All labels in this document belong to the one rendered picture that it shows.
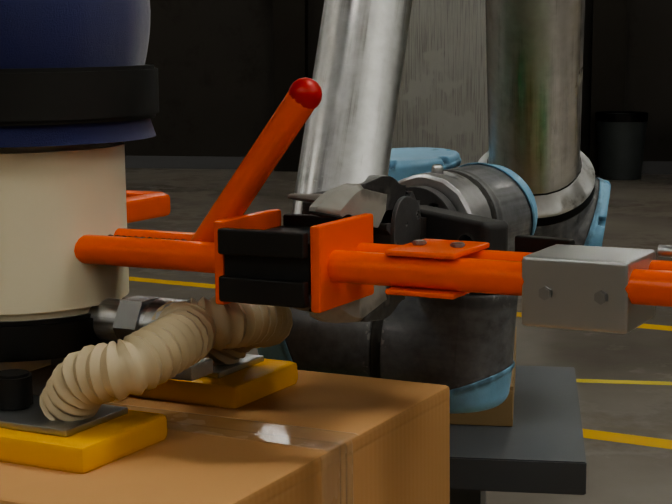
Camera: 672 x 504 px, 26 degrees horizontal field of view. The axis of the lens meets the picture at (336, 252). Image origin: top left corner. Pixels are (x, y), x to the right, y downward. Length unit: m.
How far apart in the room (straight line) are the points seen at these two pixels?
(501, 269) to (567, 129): 0.80
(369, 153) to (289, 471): 0.46
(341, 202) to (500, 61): 0.67
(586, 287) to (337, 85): 0.52
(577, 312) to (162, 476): 0.29
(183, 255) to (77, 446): 0.16
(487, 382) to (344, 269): 0.35
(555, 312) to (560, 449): 0.86
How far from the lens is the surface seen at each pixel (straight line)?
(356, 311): 1.05
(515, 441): 1.79
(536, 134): 1.71
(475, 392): 1.29
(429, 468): 1.18
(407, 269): 0.95
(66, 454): 0.99
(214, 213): 1.05
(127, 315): 1.09
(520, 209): 1.29
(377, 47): 1.38
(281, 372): 1.19
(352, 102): 1.36
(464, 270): 0.94
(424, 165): 1.83
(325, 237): 0.98
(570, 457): 1.74
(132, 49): 1.10
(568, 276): 0.91
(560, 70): 1.66
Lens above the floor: 1.23
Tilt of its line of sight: 8 degrees down
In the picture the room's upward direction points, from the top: straight up
